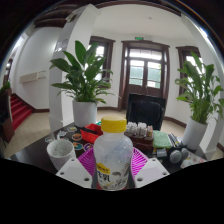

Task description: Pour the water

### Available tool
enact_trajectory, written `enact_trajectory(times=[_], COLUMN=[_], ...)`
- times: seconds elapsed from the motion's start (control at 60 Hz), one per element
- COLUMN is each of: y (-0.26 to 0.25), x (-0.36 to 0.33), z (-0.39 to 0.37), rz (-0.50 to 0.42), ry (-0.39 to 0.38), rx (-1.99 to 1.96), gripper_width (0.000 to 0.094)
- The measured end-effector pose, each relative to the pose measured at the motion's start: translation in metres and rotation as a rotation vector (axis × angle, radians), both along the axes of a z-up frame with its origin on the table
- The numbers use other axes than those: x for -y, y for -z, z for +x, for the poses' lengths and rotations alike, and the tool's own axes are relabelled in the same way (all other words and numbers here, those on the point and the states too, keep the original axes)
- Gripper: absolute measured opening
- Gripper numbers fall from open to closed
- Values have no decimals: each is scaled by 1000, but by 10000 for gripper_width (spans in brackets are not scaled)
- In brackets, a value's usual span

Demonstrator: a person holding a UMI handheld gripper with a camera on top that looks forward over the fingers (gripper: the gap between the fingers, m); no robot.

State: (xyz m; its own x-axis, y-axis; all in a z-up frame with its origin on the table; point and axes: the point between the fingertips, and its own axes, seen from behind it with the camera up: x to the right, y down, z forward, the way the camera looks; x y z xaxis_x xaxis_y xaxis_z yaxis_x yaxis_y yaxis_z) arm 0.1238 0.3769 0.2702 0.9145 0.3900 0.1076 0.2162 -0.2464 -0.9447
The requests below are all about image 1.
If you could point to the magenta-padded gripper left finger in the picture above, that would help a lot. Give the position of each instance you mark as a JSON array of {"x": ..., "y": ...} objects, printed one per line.
[{"x": 73, "y": 171}]

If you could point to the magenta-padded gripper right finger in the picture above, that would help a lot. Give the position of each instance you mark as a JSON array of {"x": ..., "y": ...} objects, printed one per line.
[{"x": 151, "y": 170}]

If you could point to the yellow-capped white drink bottle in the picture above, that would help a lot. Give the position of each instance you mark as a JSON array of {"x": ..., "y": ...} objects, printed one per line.
[{"x": 113, "y": 153}]

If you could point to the small black box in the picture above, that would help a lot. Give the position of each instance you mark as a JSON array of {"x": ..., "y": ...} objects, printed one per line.
[{"x": 161, "y": 153}]

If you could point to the white speckled cup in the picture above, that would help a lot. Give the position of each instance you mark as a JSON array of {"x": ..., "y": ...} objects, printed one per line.
[{"x": 61, "y": 155}]

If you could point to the small round printed coaster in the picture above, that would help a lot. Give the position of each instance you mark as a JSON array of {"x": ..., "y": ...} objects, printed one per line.
[
  {"x": 77, "y": 137},
  {"x": 88, "y": 146},
  {"x": 78, "y": 146},
  {"x": 72, "y": 129}
]

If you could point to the grey headphones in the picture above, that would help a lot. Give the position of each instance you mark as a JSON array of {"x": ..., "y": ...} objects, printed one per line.
[{"x": 175, "y": 156}]

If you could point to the green cloth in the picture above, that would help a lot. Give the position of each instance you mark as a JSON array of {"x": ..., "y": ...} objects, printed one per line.
[{"x": 161, "y": 140}]

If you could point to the wooden tray with small jars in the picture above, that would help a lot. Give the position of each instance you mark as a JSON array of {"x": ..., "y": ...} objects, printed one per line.
[{"x": 141, "y": 138}]

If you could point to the red plastic basket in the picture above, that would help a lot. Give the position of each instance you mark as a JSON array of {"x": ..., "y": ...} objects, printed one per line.
[{"x": 90, "y": 135}]

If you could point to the white printed leaflet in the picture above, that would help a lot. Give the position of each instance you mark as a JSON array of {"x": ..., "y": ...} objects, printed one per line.
[{"x": 195, "y": 160}]

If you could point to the potted plant in white pot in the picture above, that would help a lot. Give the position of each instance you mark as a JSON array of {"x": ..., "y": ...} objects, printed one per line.
[
  {"x": 85, "y": 113},
  {"x": 194, "y": 133}
]

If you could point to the black chair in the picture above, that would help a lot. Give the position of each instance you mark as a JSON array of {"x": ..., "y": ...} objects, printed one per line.
[{"x": 146, "y": 113}]

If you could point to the red carpeted staircase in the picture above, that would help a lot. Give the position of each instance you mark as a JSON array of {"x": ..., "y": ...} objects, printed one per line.
[{"x": 20, "y": 111}]

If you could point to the dark wooden glass double door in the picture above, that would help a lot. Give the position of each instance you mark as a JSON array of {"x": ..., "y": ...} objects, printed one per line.
[{"x": 145, "y": 90}]

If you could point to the dark wooden framed window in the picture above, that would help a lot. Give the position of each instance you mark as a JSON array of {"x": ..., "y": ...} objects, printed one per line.
[
  {"x": 186, "y": 56},
  {"x": 108, "y": 56}
]

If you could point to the green exit sign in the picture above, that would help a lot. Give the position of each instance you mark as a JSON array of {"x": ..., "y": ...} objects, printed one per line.
[{"x": 139, "y": 38}]

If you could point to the white wall radiator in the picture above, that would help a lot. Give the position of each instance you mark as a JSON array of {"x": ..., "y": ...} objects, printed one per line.
[{"x": 31, "y": 77}]

